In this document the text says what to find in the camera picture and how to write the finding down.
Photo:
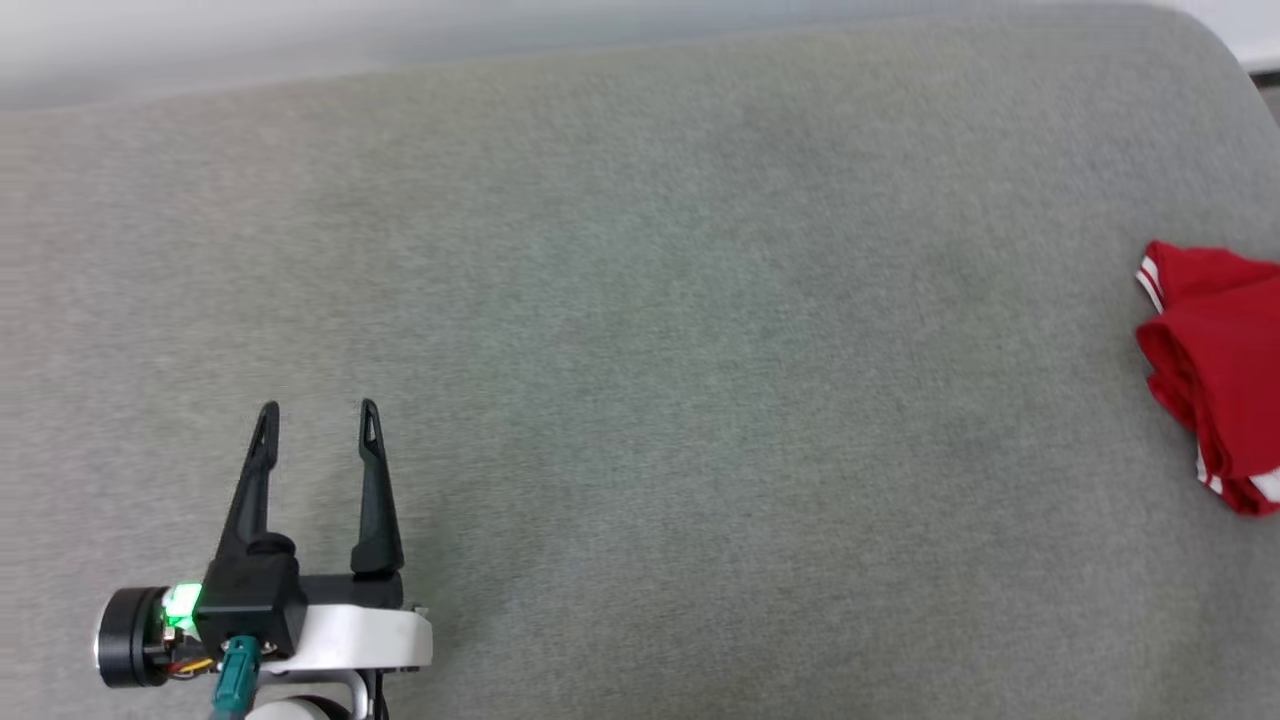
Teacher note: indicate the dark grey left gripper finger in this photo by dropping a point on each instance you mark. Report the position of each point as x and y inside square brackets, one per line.
[377, 510]
[250, 495]

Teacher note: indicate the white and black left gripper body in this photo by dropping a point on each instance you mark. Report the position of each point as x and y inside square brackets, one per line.
[365, 635]

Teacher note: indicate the red basketball jersey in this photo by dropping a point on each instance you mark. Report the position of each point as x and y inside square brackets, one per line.
[1225, 360]

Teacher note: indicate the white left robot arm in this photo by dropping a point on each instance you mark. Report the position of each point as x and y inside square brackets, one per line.
[295, 710]

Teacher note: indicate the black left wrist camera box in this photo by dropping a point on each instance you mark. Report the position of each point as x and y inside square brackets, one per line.
[250, 595]

